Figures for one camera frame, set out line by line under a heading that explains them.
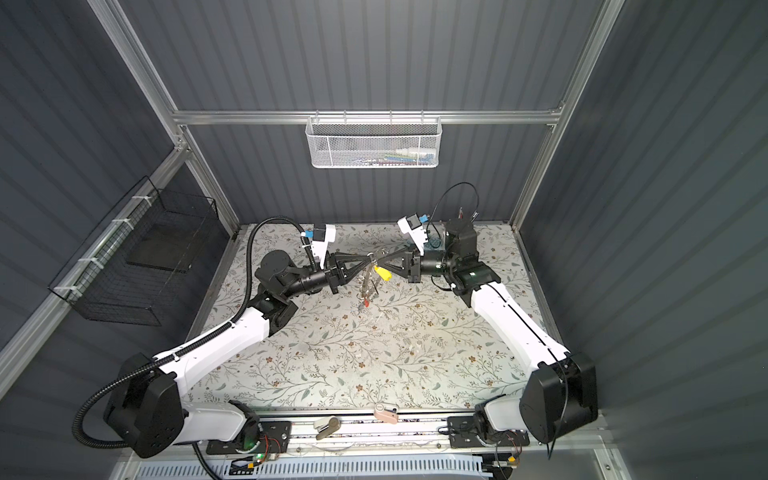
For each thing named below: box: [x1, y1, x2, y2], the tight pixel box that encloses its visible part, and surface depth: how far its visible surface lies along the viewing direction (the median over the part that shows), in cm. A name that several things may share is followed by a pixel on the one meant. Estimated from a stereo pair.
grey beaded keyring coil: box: [361, 252, 382, 308], surface depth 69 cm
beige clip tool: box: [313, 415, 341, 440], surface depth 76 cm
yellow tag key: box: [373, 265, 392, 281], surface depth 69 cm
